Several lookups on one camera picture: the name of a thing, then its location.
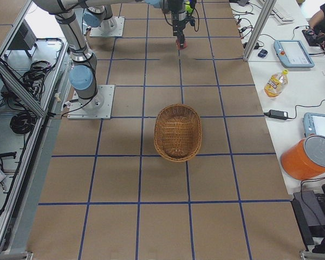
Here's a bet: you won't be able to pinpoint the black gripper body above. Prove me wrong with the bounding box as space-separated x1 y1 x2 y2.
175 16 195 38
168 0 184 13

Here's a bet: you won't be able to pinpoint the red apple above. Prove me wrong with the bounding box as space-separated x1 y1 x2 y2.
175 40 187 50

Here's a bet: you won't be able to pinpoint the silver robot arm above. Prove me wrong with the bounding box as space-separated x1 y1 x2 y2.
34 1 126 114
82 1 196 49

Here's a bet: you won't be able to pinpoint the brown wicker basket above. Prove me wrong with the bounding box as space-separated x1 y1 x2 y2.
154 104 202 163

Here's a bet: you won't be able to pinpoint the green apple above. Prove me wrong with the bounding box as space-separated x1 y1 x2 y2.
184 1 193 14

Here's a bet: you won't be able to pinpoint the blue computer mouse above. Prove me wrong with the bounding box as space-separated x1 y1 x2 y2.
257 49 268 58

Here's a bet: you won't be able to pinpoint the white keyboard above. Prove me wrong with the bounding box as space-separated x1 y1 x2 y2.
271 1 295 24

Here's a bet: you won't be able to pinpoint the yellow juice bottle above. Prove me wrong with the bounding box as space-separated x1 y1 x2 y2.
264 69 289 98

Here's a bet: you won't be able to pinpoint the blue teach pendant far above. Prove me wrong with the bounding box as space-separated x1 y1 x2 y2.
274 40 315 68

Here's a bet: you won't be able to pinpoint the blue teach pendant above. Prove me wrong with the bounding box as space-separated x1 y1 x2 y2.
274 40 315 68
303 113 325 137

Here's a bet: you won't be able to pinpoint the black power adapter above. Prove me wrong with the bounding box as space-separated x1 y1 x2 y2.
264 109 289 120

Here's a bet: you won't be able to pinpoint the grey control box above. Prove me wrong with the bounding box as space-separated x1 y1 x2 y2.
8 20 37 57

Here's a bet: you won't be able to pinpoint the blue teach pendant near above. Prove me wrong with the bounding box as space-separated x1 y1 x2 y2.
303 113 325 137

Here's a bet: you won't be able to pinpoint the orange bucket with grey lid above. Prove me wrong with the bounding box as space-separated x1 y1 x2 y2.
280 135 325 180

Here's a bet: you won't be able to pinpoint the black box on table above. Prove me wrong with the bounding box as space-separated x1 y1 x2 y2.
291 191 325 248

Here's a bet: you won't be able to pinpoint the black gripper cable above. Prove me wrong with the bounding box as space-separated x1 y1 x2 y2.
164 5 200 32

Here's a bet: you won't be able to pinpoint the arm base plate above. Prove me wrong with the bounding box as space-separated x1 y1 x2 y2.
90 16 125 38
67 84 115 120

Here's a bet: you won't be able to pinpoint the aluminium frame post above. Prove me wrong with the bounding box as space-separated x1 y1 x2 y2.
243 0 276 61

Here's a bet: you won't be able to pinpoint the coiled black cables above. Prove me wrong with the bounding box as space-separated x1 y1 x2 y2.
10 111 34 135

